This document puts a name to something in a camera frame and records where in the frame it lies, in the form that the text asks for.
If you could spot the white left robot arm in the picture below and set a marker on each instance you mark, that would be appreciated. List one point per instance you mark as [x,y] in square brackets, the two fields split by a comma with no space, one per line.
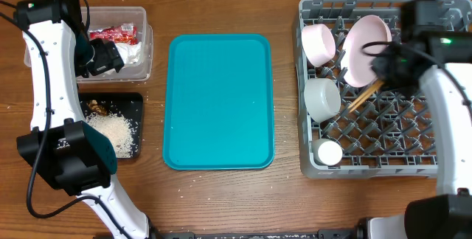
[61,147]

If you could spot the grey-green small bowl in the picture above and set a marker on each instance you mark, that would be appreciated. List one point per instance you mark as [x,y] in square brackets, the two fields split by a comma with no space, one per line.
[322,99]

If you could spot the pink bowl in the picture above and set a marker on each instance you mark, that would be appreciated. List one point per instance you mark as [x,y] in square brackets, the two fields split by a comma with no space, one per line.
[318,44]

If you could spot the clear plastic waste bin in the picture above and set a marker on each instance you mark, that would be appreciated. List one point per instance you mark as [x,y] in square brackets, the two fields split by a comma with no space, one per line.
[102,17]

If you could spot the white cup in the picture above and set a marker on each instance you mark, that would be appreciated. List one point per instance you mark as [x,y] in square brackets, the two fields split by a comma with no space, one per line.
[327,152]

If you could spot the red snack wrapper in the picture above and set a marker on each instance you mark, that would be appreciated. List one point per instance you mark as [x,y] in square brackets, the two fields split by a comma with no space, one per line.
[124,34]

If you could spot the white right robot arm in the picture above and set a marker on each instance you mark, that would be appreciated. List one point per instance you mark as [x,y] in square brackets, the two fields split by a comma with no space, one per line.
[438,63]

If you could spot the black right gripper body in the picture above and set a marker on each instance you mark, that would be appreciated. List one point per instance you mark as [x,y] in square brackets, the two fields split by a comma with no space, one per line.
[394,75]

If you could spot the white napkin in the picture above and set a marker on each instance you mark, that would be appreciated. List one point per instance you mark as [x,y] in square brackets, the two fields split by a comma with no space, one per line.
[129,53]

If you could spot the large white plate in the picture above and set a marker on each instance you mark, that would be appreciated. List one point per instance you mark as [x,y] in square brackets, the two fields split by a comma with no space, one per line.
[368,29]

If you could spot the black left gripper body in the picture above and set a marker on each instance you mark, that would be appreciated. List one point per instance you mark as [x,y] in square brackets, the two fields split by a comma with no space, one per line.
[104,59]

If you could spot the black food waste tray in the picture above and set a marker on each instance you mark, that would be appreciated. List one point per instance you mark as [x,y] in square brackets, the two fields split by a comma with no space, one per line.
[128,104]

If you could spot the brown food scrap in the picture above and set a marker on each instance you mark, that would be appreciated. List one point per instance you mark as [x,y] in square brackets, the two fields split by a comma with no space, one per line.
[95,107]

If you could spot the grey dishwasher rack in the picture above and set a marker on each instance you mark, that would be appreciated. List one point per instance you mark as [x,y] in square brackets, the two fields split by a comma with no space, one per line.
[381,133]

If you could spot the teal serving tray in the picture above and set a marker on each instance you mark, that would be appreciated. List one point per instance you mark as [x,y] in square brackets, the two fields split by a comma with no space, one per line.
[219,108]

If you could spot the wooden chopstick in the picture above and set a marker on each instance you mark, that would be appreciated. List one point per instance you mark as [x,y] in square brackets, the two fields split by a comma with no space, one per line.
[363,97]
[367,97]

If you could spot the pile of rice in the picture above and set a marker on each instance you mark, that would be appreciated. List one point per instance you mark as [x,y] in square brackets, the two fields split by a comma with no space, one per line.
[118,129]

